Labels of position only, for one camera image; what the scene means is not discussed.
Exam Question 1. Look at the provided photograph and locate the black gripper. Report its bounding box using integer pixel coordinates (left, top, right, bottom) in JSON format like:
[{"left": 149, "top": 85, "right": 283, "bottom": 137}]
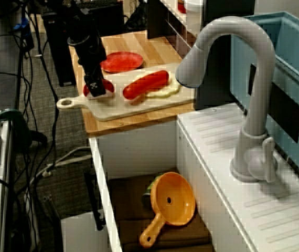
[{"left": 68, "top": 31, "right": 108, "bottom": 97}]

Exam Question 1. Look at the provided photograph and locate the red and white toy sushi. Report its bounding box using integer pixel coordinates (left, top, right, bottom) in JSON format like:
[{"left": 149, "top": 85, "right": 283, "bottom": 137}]
[{"left": 83, "top": 80, "right": 115, "bottom": 102}]

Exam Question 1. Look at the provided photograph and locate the red toy sausage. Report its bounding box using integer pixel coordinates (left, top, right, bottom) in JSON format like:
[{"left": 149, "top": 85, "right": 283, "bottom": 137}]
[{"left": 122, "top": 70, "right": 170, "bottom": 100}]

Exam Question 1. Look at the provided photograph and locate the red round plate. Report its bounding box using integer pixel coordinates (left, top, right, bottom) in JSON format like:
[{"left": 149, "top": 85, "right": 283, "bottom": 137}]
[{"left": 100, "top": 51, "right": 144, "bottom": 74}]

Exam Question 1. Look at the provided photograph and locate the cream flower-shaped plate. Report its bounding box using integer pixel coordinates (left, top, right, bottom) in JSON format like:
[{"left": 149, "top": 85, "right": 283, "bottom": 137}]
[{"left": 144, "top": 77, "right": 180, "bottom": 99}]

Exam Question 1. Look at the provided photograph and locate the black power adapter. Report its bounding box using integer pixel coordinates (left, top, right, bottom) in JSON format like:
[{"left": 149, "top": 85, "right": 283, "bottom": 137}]
[{"left": 20, "top": 25, "right": 35, "bottom": 52}]

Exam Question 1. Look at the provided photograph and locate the blue plug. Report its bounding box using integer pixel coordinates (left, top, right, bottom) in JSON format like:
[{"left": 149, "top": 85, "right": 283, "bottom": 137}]
[{"left": 13, "top": 17, "right": 28, "bottom": 31}]

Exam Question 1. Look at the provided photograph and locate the dark tile backsplash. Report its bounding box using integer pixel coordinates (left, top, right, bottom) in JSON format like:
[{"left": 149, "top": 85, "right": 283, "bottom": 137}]
[{"left": 165, "top": 0, "right": 201, "bottom": 58}]

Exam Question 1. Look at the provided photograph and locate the green toy can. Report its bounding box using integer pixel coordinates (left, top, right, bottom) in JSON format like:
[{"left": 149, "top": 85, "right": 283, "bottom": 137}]
[{"left": 142, "top": 178, "right": 157, "bottom": 200}]

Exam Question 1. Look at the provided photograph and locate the brown cloth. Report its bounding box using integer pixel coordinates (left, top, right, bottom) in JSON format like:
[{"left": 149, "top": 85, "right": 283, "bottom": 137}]
[{"left": 107, "top": 167, "right": 213, "bottom": 252}]

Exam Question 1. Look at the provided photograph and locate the white cup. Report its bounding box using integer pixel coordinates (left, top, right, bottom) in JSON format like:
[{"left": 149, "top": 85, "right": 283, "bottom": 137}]
[{"left": 185, "top": 0, "right": 205, "bottom": 14}]

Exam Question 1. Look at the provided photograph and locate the white toy sink unit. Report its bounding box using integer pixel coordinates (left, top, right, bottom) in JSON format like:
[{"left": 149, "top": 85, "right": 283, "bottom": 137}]
[{"left": 88, "top": 102, "right": 299, "bottom": 252}]

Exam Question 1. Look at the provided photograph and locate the orange toy strainer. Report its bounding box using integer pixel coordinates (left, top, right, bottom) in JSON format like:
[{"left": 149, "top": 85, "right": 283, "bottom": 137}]
[{"left": 138, "top": 172, "right": 196, "bottom": 249}]

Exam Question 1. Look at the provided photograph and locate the grey toy faucet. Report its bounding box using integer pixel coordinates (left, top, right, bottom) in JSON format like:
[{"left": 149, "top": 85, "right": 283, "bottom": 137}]
[{"left": 175, "top": 16, "right": 280, "bottom": 183}]

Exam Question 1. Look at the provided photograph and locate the black tape strip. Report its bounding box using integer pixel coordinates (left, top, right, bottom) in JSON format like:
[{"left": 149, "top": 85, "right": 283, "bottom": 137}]
[{"left": 248, "top": 64, "right": 299, "bottom": 144}]

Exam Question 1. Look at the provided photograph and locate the beige cutting board with handle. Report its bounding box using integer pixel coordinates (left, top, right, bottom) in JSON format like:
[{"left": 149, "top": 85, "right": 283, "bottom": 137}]
[{"left": 56, "top": 61, "right": 196, "bottom": 122}]

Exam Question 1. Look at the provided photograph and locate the dark kitchen post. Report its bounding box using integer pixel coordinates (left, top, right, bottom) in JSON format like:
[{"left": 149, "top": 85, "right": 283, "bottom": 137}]
[
  {"left": 146, "top": 0, "right": 172, "bottom": 39},
  {"left": 194, "top": 0, "right": 255, "bottom": 111}
]

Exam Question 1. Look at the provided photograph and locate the grey cable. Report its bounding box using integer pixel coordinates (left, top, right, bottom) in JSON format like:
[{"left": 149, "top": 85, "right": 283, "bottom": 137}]
[{"left": 30, "top": 146, "right": 92, "bottom": 186}]

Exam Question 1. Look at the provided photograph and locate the black cabinet handle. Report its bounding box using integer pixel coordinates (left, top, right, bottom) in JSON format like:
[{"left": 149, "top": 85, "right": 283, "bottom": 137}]
[{"left": 83, "top": 170, "right": 107, "bottom": 232}]

